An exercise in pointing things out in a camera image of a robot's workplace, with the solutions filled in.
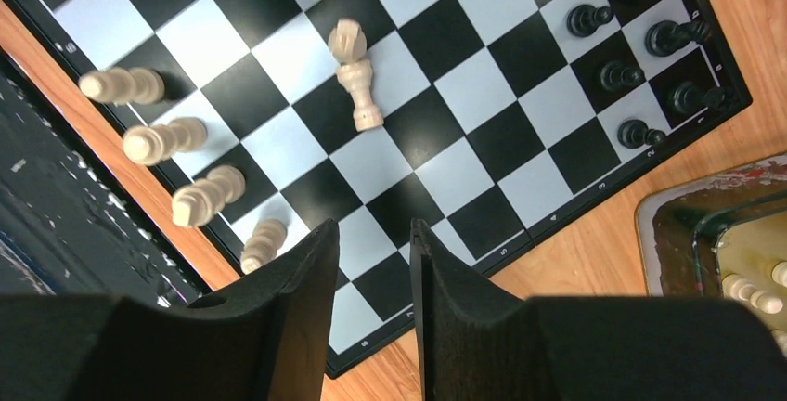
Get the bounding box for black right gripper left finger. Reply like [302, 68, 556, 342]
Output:
[1, 219, 340, 400]

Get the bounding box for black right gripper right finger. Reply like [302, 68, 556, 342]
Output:
[410, 219, 786, 400]

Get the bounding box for yellow metal tin box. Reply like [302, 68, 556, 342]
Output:
[634, 152, 786, 350]

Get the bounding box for black white chess board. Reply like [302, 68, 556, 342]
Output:
[11, 0, 752, 377]

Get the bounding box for white chess pawn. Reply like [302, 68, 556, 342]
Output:
[77, 67, 165, 105]

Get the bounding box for white knight chess piece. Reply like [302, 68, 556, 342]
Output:
[328, 18, 368, 64]

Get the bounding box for black chess pawn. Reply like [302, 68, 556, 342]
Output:
[566, 4, 614, 38]

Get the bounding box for black chess piece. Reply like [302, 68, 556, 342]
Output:
[644, 20, 712, 58]

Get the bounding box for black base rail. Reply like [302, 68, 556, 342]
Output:
[0, 53, 211, 308]

